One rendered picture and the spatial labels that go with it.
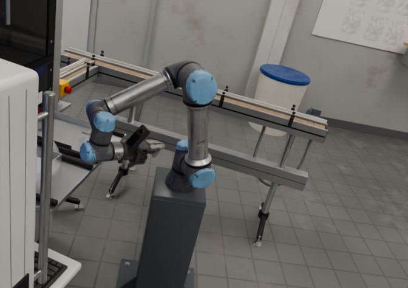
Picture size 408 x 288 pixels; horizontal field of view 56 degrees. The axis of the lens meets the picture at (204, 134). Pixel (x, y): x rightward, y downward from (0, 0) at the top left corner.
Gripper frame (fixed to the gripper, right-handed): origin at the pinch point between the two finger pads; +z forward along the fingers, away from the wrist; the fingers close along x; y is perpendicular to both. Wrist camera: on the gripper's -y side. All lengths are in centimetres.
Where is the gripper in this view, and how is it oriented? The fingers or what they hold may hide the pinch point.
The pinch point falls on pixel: (163, 144)
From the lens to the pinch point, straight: 165.4
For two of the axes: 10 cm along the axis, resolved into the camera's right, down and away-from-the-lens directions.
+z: 7.4, -0.3, 6.7
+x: 5.5, 6.0, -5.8
